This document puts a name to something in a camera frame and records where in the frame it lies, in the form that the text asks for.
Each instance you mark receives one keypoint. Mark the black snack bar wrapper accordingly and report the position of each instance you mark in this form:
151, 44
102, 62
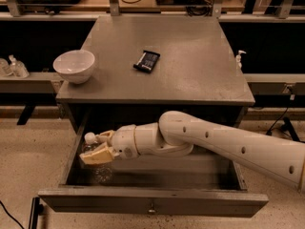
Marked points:
147, 61

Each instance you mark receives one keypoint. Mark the white ceramic bowl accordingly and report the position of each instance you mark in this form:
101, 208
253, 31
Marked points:
75, 66

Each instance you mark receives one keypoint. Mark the clear bottle far left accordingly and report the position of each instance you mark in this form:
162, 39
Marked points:
5, 67

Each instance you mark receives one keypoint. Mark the clear plastic water bottle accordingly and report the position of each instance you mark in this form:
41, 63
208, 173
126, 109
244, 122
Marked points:
101, 173

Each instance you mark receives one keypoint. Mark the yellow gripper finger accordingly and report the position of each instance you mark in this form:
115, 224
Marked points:
105, 136
97, 154

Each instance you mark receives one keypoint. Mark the small white pump bottle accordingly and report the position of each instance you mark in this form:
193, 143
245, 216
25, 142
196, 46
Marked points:
238, 58

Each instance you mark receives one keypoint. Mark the black stand leg front left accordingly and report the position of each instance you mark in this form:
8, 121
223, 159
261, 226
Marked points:
36, 210

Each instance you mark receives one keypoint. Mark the open grey top drawer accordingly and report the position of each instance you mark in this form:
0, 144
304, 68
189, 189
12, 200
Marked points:
200, 184

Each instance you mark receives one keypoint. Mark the clear sanitizer bottle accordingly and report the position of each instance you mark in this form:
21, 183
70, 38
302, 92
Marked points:
18, 68

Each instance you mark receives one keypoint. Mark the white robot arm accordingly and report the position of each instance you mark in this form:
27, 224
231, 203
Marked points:
176, 133

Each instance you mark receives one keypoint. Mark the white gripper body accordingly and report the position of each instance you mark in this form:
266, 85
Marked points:
124, 142

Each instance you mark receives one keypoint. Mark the grey metal drawer cabinet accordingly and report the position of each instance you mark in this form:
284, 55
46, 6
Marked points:
195, 73

